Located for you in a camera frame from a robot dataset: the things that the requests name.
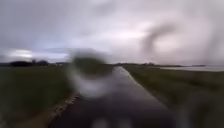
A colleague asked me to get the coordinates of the wet grey asphalt path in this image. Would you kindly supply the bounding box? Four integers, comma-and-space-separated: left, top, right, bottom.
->
46, 65, 178, 128

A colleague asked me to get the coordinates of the grass verge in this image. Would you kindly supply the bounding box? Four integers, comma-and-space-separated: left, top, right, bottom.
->
121, 63, 224, 128

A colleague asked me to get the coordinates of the distant row of trees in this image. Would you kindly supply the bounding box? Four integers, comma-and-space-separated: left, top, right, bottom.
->
0, 59, 64, 68

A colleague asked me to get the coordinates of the stretch of water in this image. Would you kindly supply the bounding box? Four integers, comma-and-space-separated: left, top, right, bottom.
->
159, 65, 224, 73

